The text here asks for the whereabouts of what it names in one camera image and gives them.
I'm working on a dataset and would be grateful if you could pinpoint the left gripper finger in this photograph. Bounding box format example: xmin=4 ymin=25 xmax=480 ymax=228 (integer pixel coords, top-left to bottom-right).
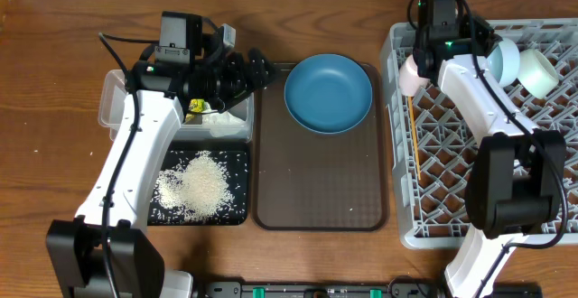
xmin=218 ymin=90 xmax=252 ymax=113
xmin=246 ymin=48 xmax=278 ymax=90

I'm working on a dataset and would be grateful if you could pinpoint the white tissue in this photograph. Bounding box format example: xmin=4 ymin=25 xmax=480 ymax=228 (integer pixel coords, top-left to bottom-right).
xmin=201 ymin=111 xmax=245 ymax=127

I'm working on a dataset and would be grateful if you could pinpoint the green snack wrapper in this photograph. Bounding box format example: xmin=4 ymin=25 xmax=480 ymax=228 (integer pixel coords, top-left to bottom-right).
xmin=185 ymin=99 xmax=210 ymax=123

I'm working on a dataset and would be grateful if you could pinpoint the light blue small bowl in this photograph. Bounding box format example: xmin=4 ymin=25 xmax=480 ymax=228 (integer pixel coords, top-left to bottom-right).
xmin=487 ymin=39 xmax=520 ymax=88

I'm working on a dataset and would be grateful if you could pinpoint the mint green bowl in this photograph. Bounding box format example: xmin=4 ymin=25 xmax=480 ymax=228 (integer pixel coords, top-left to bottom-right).
xmin=517 ymin=49 xmax=559 ymax=99

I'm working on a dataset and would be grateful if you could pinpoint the dark blue plate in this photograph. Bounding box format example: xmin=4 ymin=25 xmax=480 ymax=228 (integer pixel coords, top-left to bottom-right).
xmin=284 ymin=53 xmax=373 ymax=135

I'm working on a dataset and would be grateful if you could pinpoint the pink plastic cup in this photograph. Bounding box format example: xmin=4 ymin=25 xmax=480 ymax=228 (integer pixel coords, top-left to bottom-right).
xmin=398 ymin=55 xmax=430 ymax=97

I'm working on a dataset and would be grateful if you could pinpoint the white cooked rice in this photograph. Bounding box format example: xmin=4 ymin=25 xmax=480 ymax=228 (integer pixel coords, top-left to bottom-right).
xmin=151 ymin=149 xmax=249 ymax=225

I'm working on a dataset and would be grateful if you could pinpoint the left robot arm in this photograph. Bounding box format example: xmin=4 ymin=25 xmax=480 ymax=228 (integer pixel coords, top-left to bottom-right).
xmin=46 ymin=49 xmax=279 ymax=297

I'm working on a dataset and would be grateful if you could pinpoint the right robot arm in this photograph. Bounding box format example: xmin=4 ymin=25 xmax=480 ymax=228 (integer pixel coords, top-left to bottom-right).
xmin=399 ymin=10 xmax=568 ymax=297

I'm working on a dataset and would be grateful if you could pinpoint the grey dishwasher rack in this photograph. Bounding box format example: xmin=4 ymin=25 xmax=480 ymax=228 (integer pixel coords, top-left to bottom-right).
xmin=380 ymin=18 xmax=577 ymax=249

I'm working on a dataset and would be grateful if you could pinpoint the clear plastic bin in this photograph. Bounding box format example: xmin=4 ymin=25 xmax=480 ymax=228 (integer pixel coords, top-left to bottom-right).
xmin=98 ymin=70 xmax=255 ymax=142

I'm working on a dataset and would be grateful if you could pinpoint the black plastic tray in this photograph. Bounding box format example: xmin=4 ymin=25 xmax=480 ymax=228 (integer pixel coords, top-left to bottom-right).
xmin=146 ymin=140 xmax=252 ymax=227

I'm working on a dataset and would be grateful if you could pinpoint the wooden chopstick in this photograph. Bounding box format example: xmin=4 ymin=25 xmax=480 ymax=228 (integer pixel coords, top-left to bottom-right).
xmin=406 ymin=96 xmax=421 ymax=181

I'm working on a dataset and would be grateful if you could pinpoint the brown serving tray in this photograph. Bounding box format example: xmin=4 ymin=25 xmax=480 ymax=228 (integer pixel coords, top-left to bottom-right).
xmin=252 ymin=63 xmax=389 ymax=231

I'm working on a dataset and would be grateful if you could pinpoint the right black cable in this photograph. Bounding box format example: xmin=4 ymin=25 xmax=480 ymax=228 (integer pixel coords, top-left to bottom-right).
xmin=406 ymin=0 xmax=569 ymax=298

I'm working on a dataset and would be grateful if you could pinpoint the black cable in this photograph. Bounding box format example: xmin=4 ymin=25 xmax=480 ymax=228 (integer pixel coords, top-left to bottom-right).
xmin=97 ymin=32 xmax=162 ymax=298
xmin=406 ymin=0 xmax=569 ymax=298

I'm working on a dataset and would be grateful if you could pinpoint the left black cable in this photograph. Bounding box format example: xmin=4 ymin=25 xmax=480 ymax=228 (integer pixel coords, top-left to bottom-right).
xmin=97 ymin=32 xmax=162 ymax=298

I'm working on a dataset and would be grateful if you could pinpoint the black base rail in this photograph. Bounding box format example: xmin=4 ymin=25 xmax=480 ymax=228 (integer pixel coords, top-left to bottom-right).
xmin=198 ymin=280 xmax=446 ymax=298

